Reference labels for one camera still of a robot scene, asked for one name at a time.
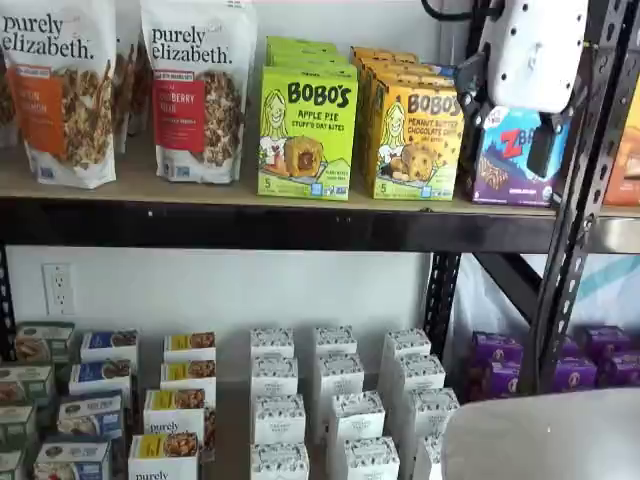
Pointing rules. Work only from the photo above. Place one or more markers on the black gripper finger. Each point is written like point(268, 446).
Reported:
point(472, 75)
point(545, 150)

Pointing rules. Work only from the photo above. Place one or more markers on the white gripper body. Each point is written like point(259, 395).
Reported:
point(535, 55)

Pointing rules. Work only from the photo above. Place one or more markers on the orange Bobo's peanut butter box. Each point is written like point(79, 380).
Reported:
point(400, 71)
point(382, 51)
point(390, 60)
point(415, 150)

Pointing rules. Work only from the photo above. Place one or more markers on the blue purple Zbar box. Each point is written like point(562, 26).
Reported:
point(445, 70)
point(500, 170)

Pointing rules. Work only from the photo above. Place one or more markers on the large orange snack box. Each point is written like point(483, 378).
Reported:
point(625, 165)

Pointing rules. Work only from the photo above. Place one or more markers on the wooden shelf board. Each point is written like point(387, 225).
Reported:
point(617, 210)
point(200, 192)

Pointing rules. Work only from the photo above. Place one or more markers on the green Bobo's apple pie box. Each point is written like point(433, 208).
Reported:
point(300, 42)
point(305, 52)
point(310, 61)
point(305, 140)

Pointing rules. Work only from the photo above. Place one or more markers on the purple snack box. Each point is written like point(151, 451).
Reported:
point(575, 375)
point(500, 381)
point(607, 341)
point(497, 346)
point(624, 368)

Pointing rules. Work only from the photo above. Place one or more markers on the white patterned pantry box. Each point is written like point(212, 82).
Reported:
point(275, 377)
point(341, 375)
point(420, 372)
point(406, 344)
point(335, 341)
point(356, 417)
point(429, 457)
point(272, 342)
point(279, 462)
point(279, 420)
point(432, 410)
point(370, 460)

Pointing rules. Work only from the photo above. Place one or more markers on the yellow white granola box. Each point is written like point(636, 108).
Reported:
point(162, 457)
point(187, 375)
point(175, 410)
point(190, 345)

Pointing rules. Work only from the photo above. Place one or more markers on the blue oatmeal box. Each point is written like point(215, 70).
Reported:
point(109, 345)
point(100, 376)
point(72, 460)
point(90, 417)

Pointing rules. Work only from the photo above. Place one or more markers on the green oatmeal box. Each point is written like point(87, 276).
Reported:
point(17, 427)
point(45, 340)
point(11, 465)
point(25, 385)

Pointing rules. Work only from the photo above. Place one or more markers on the black metal shelving rack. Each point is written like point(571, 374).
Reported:
point(620, 235)
point(250, 225)

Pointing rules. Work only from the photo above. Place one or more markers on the granola bag red label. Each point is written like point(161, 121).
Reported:
point(200, 100)

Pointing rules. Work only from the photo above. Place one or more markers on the white granola bag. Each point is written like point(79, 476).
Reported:
point(7, 105)
point(142, 85)

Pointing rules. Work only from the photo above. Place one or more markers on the granola bag orange label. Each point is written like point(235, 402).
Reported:
point(60, 100)

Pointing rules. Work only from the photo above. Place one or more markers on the white wall outlet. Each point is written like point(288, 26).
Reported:
point(59, 289)

